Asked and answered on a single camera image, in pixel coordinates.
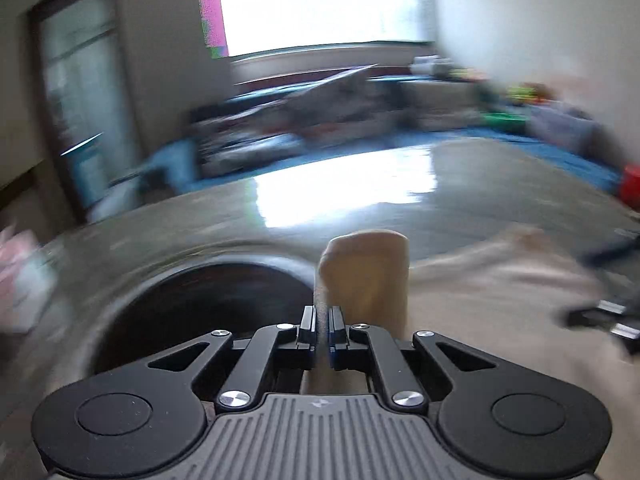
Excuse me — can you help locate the pink tissue pack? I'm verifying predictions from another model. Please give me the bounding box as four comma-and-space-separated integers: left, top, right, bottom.
0, 228, 56, 334

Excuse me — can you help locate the green plastic bowl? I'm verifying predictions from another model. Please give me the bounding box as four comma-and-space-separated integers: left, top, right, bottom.
483, 112, 527, 134

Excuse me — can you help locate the round black table stove recess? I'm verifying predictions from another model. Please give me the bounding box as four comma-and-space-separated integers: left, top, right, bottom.
90, 252, 314, 374

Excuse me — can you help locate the window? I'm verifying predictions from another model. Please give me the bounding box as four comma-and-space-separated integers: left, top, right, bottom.
198, 0, 435, 58

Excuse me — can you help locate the blue corner sofa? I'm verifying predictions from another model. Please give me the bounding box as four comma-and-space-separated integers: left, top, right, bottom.
94, 66, 626, 212

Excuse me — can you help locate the cream beige garment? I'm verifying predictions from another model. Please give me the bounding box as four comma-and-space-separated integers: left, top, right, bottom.
314, 224, 639, 479

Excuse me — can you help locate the glass door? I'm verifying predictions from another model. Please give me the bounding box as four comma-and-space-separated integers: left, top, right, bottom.
27, 0, 142, 223

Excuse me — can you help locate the plush toy pile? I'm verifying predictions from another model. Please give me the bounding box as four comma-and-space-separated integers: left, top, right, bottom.
506, 82, 554, 105

